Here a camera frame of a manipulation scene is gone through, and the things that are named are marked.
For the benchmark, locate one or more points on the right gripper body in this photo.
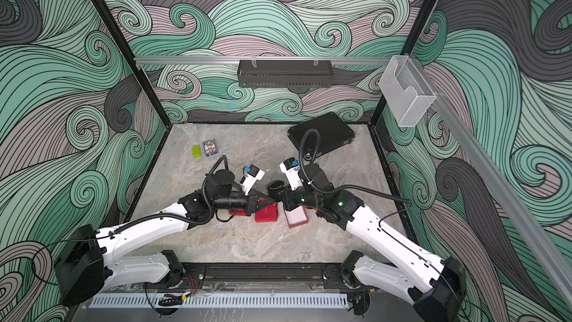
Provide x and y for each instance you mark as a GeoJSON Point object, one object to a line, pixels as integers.
{"type": "Point", "coordinates": [296, 198]}

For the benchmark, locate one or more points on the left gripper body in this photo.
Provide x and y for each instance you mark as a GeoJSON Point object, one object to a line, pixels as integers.
{"type": "Point", "coordinates": [249, 205]}

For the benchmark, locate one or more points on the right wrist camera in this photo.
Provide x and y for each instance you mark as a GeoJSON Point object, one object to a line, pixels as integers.
{"type": "Point", "coordinates": [290, 167]}

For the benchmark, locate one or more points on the red jewelry box left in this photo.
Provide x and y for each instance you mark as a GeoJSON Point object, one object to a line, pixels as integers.
{"type": "Point", "coordinates": [237, 213]}

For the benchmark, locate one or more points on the green small block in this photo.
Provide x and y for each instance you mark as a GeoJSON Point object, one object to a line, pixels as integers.
{"type": "Point", "coordinates": [196, 152]}

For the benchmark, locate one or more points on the aluminium wall rail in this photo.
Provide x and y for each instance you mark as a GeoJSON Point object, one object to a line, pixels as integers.
{"type": "Point", "coordinates": [235, 60]}

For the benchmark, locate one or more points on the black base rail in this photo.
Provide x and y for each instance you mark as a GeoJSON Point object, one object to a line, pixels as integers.
{"type": "Point", "coordinates": [329, 275]}

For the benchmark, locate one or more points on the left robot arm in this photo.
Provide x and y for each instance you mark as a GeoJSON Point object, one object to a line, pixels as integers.
{"type": "Point", "coordinates": [92, 260]}

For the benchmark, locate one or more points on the red jewelry box middle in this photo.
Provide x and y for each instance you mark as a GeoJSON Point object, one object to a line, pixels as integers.
{"type": "Point", "coordinates": [268, 219]}

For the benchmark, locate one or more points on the black flat case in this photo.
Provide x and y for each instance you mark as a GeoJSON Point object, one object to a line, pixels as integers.
{"type": "Point", "coordinates": [334, 133]}

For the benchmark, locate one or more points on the black wall tray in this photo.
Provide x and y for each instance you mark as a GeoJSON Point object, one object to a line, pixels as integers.
{"type": "Point", "coordinates": [289, 74]}

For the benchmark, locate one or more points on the clear acrylic wall holder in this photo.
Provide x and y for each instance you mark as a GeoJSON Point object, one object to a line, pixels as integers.
{"type": "Point", "coordinates": [406, 87]}

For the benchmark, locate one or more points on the red jewelry box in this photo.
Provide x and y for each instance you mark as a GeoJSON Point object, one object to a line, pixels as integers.
{"type": "Point", "coordinates": [268, 219]}
{"type": "Point", "coordinates": [237, 213]}

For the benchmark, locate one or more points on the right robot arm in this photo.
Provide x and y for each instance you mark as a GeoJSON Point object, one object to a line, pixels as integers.
{"type": "Point", "coordinates": [434, 286]}

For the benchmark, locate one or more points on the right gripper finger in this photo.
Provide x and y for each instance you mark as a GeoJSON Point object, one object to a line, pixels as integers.
{"type": "Point", "coordinates": [275, 185]}
{"type": "Point", "coordinates": [277, 195]}

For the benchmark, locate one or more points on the red jewelry box base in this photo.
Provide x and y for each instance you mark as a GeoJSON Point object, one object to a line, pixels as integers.
{"type": "Point", "coordinates": [296, 217]}

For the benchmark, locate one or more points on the white slotted cable duct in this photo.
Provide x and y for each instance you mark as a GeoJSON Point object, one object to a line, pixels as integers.
{"type": "Point", "coordinates": [225, 301]}

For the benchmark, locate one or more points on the small card pack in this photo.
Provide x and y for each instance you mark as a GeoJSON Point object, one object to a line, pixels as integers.
{"type": "Point", "coordinates": [210, 147]}

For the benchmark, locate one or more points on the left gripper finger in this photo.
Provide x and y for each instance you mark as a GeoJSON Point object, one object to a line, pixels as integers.
{"type": "Point", "coordinates": [265, 201]}
{"type": "Point", "coordinates": [267, 211]}

